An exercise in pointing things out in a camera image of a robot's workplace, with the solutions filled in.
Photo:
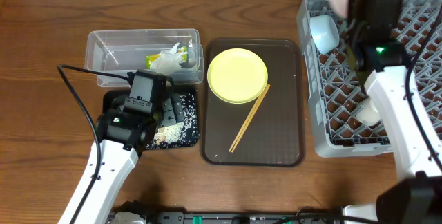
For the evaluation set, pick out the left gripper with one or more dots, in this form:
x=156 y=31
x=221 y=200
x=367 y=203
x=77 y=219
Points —
x=171 y=110

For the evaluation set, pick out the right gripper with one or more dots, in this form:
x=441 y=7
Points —
x=354 y=39

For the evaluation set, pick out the light blue bowl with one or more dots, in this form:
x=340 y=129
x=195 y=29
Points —
x=324 y=32

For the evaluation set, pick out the green snack wrapper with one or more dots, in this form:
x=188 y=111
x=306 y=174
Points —
x=150 y=59

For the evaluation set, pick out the yellow plate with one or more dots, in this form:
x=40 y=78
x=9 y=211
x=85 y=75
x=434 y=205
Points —
x=237 y=75

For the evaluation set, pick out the wooden chopstick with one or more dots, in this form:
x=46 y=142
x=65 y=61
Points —
x=248 y=120

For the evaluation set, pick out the small pale green cup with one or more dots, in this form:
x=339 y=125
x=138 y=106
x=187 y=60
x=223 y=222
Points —
x=368 y=114

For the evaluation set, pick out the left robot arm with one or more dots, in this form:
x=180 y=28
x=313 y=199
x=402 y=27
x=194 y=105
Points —
x=108 y=166

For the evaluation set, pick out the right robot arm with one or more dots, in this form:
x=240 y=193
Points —
x=386 y=73

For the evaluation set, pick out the grey dishwasher rack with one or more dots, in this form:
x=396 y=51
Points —
x=334 y=93

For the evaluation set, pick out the pile of rice grains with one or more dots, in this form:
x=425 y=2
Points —
x=184 y=134

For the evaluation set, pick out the black plastic tray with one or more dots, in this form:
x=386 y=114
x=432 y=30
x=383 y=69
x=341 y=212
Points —
x=146 y=119

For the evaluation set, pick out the clear plastic bin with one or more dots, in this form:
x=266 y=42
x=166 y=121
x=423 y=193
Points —
x=176 y=53

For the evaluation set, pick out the brown plastic serving tray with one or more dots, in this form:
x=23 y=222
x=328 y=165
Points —
x=275 y=136

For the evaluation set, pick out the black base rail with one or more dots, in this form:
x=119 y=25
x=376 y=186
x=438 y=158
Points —
x=203 y=218

